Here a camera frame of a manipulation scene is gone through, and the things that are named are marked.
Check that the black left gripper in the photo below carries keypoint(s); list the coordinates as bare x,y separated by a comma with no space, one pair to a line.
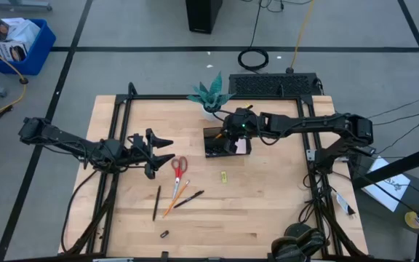
136,153

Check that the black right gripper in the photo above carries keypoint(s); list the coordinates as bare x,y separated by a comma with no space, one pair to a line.
242,123

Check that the yellow pencil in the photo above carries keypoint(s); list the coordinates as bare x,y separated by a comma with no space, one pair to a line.
218,136
176,199

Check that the black pen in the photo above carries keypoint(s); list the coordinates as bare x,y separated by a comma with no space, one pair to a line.
188,199
156,203

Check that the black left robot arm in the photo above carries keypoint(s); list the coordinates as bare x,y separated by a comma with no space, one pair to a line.
67,142

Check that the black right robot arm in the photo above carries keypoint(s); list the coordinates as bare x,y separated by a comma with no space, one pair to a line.
304,123

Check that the black mesh desk organizer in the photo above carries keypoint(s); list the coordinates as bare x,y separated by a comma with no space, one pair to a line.
213,149

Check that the yellow-green eraser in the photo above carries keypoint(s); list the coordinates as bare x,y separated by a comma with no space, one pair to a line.
224,177

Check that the snake plant in white pot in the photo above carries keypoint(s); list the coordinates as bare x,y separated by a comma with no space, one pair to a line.
211,96

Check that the black mesh computer case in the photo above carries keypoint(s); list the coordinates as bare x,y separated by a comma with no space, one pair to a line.
271,84

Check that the white power adapter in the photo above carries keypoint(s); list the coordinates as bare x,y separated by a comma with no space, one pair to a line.
342,203

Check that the black tower case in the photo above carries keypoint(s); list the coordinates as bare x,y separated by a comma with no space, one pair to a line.
202,14

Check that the blue plastic bin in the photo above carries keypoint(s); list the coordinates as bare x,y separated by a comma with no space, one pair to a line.
38,54

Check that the white paper sheet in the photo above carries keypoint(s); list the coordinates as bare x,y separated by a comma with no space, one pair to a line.
387,189

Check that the black stand beams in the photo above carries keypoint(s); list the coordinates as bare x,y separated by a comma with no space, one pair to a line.
395,169

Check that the white plastic bag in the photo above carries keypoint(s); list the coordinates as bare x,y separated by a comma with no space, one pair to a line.
25,32

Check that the printed cardboard box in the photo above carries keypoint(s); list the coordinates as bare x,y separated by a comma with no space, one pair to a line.
9,51
6,29

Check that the yellow round disc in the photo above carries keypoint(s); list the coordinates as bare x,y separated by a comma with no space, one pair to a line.
411,220

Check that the silver mounting bracket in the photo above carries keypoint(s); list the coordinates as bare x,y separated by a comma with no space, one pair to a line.
310,154

